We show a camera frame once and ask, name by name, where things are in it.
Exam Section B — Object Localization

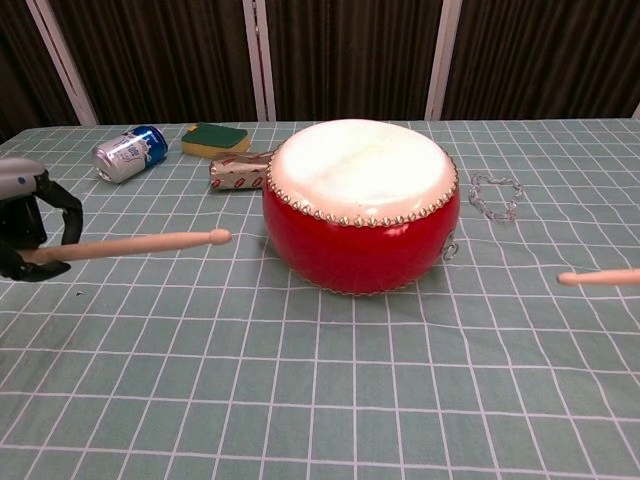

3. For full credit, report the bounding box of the white partition frame post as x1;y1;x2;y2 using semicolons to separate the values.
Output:
27;0;99;126
425;0;462;121
242;0;277;122

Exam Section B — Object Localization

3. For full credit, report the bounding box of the green checked tablecloth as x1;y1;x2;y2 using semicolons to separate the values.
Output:
0;118;640;480

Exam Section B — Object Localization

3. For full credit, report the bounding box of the clear bead bracelet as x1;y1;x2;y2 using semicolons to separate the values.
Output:
468;172;524;224

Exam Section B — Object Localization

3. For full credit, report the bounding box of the blue and silver drink can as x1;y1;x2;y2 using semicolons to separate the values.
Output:
92;124;169;184

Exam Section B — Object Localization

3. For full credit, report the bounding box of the silver foil packet red print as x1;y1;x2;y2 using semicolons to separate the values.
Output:
207;149;276;193

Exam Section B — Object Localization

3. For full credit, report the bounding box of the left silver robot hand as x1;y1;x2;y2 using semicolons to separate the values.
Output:
0;157;85;282

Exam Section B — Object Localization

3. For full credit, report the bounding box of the green and yellow sponge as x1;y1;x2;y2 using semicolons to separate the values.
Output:
180;121;251;161

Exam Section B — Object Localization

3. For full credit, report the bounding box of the wooden drumstick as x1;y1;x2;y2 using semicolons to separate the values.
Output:
557;268;640;287
22;228;232;264

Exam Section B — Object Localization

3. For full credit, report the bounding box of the red drum with white skin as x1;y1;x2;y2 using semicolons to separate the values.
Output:
261;118;459;297

